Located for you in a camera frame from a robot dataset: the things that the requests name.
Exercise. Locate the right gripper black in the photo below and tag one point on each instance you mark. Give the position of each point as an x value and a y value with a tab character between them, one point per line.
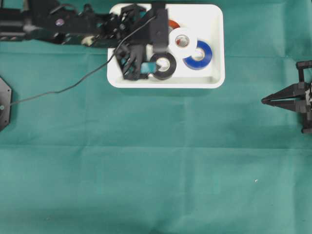
303	89

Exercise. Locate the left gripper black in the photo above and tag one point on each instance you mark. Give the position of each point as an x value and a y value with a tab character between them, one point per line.
135	35

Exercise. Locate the black tape roll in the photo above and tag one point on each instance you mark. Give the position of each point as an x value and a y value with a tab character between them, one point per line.
166	65

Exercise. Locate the white tape roll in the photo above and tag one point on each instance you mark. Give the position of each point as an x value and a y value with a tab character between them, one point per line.
182	42

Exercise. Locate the blue tape roll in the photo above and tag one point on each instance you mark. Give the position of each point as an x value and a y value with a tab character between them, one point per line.
200	63

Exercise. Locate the orange tape roll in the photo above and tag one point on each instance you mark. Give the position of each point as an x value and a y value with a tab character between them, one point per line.
173	25

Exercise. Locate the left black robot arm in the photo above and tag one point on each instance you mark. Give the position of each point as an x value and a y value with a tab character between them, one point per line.
61	23

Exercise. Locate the white plastic tray case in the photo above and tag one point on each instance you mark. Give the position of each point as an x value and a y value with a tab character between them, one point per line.
205	22

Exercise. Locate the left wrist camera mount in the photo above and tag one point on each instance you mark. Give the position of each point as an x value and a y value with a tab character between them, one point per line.
159	28

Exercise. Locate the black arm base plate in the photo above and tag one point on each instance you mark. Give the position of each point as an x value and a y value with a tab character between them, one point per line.
5	104

